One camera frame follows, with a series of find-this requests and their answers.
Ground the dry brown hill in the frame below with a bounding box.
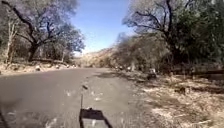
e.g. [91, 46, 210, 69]
[73, 46, 118, 69]

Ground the grey asphalt road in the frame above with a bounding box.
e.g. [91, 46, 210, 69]
[0, 67, 158, 128]

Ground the wood of dark trees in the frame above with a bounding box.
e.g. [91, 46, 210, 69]
[112, 0, 224, 76]

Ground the large bare spreading tree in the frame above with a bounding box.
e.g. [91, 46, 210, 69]
[0, 0, 86, 64]

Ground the dry leaf-strewn verge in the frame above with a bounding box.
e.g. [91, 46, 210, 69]
[95, 68, 224, 128]

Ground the dry stony verge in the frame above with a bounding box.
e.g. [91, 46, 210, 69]
[0, 61, 80, 76]

